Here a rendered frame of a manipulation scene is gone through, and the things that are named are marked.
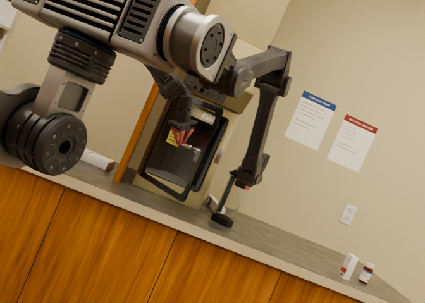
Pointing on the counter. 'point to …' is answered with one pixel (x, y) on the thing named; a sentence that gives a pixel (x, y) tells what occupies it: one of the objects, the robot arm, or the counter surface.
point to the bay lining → (210, 153)
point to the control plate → (204, 90)
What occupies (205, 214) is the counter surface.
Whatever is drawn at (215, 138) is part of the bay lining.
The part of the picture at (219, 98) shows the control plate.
